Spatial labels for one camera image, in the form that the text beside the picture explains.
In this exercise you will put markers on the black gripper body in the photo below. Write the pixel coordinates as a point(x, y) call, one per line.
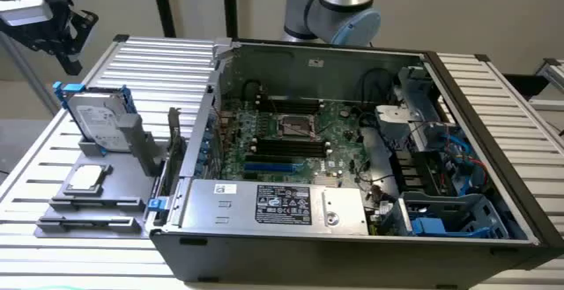
point(57, 29)

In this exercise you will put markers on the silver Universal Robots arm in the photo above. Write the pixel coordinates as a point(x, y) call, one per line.
point(334, 6)

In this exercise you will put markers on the hard disk in blue carrier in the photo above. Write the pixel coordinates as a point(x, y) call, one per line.
point(94, 118)

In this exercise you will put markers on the grey disk bay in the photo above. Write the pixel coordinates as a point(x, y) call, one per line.
point(453, 215)

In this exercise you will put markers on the black stand pole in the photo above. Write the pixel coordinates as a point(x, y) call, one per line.
point(229, 6)
point(164, 6)

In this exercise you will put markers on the black graphics card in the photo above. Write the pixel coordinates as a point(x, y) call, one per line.
point(176, 144)

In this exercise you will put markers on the silver CPU chip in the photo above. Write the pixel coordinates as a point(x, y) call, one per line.
point(86, 177)

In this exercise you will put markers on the grey parts rack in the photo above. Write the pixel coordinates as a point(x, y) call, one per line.
point(132, 171)

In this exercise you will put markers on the black RAM stick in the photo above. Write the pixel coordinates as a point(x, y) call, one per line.
point(94, 202)
point(85, 224)

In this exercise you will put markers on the blue case latch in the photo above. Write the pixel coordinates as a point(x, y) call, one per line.
point(157, 204)

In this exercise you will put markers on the black RAM slot bank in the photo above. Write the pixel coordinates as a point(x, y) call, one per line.
point(290, 146)
point(294, 104)

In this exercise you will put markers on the white case sticker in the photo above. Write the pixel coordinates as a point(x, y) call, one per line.
point(316, 62)

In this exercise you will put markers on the CPU socket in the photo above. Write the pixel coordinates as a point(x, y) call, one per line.
point(292, 125)

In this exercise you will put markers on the blue expansion slot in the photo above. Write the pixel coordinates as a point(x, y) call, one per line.
point(268, 167)

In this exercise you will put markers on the green motherboard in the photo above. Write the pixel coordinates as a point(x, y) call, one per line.
point(290, 144)

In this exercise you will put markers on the silver power supply unit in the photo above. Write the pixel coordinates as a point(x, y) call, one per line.
point(273, 204)

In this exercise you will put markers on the small silver heat sink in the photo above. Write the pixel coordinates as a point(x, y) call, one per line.
point(328, 181)

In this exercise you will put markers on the grey metal drive cage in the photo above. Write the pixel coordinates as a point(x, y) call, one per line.
point(409, 105)

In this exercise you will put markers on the open black PC case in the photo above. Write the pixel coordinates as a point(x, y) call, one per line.
point(352, 263)

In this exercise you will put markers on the neighbouring metal slat table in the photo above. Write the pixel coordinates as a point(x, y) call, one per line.
point(548, 85)

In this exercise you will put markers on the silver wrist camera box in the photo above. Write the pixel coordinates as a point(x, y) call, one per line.
point(24, 6)

